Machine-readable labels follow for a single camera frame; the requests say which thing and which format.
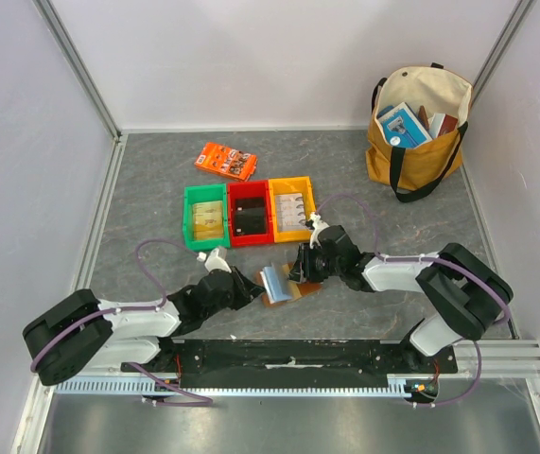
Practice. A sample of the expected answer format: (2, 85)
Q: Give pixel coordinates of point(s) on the grey slotted cable duct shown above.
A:
(264, 386)

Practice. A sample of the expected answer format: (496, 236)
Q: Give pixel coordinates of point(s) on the blue white razor box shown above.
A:
(402, 128)

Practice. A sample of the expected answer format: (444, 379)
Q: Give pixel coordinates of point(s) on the black mounting base plate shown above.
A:
(198, 357)

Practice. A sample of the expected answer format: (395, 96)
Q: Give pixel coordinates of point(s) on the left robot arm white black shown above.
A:
(82, 332)

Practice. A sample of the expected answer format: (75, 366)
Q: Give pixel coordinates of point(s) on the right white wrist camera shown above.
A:
(316, 225)

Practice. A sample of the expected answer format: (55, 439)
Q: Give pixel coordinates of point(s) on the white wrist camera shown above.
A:
(215, 260)
(316, 225)

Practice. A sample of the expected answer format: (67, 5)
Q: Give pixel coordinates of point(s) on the white red box in bag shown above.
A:
(441, 124)

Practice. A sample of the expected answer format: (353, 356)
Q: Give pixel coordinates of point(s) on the white cards in yellow bin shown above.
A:
(290, 212)

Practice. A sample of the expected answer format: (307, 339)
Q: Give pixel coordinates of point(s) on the gold cards in green bin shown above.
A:
(207, 220)

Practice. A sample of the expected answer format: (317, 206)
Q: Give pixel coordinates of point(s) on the brown item in bag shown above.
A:
(422, 116)

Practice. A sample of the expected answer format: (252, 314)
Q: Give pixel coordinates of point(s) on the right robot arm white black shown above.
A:
(467, 296)

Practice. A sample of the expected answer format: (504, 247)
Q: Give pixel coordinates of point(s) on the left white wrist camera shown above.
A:
(215, 260)

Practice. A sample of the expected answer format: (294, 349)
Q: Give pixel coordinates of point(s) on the yellow plastic bin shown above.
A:
(302, 185)

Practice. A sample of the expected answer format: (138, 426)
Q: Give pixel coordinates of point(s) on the yellow canvas tote bag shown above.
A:
(413, 173)

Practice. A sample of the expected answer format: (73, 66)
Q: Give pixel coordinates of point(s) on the green plastic bin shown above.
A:
(202, 193)

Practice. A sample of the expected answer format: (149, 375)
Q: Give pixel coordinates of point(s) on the orange snack box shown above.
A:
(226, 162)

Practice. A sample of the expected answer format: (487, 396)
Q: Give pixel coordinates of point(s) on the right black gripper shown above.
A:
(307, 265)

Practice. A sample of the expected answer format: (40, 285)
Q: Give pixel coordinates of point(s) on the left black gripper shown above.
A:
(248, 291)

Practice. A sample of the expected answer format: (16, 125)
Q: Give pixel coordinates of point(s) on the black cards in red bin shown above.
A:
(250, 217)

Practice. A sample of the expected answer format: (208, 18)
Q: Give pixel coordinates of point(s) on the red plastic bin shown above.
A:
(249, 190)

